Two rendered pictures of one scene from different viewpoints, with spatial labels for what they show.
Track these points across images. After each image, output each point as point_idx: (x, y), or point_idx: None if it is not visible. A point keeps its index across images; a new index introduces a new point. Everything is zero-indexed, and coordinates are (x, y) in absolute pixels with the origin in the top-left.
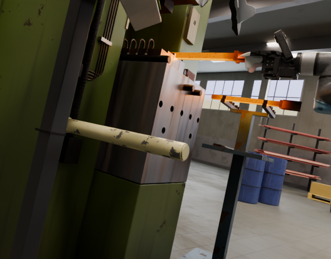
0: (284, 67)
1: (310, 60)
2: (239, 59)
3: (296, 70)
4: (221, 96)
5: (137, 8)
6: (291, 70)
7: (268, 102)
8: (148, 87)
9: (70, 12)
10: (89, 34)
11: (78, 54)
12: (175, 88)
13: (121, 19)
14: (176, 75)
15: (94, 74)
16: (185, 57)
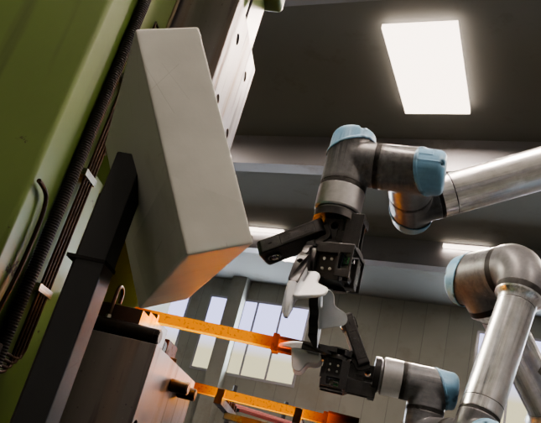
0: (355, 378)
1: (396, 375)
2: (282, 351)
3: (374, 388)
4: (215, 389)
5: (172, 291)
6: (366, 385)
7: (303, 412)
8: (111, 388)
9: (70, 296)
10: (20, 279)
11: (72, 374)
12: (158, 390)
13: (73, 244)
14: (164, 364)
15: (11, 358)
16: (179, 326)
